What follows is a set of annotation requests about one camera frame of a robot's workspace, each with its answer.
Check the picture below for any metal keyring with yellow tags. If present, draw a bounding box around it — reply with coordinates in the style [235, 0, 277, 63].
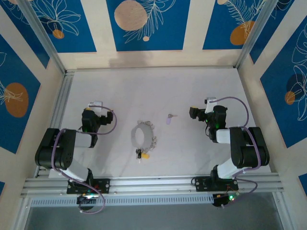
[130, 119, 158, 154]

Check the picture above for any purple capped key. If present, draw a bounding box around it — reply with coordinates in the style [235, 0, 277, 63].
[165, 114, 178, 125]

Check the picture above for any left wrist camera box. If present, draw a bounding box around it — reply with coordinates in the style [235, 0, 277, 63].
[87, 100, 104, 113]

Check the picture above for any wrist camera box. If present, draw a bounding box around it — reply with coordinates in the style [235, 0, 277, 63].
[87, 100, 104, 113]
[204, 96, 218, 114]

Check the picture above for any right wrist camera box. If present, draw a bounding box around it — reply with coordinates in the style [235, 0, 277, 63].
[204, 96, 218, 114]

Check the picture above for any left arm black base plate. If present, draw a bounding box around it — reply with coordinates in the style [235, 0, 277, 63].
[66, 178, 111, 195]

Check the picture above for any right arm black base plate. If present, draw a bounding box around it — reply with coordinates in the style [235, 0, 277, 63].
[194, 176, 239, 192]

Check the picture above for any aluminium corner post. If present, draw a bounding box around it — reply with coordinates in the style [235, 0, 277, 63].
[234, 0, 274, 69]
[17, 0, 67, 74]

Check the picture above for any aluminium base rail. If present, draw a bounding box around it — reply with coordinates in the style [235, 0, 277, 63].
[20, 172, 285, 198]

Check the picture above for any grey slotted cable duct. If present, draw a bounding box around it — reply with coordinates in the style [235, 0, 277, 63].
[30, 193, 214, 208]

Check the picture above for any aluminium frame leg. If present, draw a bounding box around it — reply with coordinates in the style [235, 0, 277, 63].
[272, 191, 292, 230]
[13, 197, 33, 230]

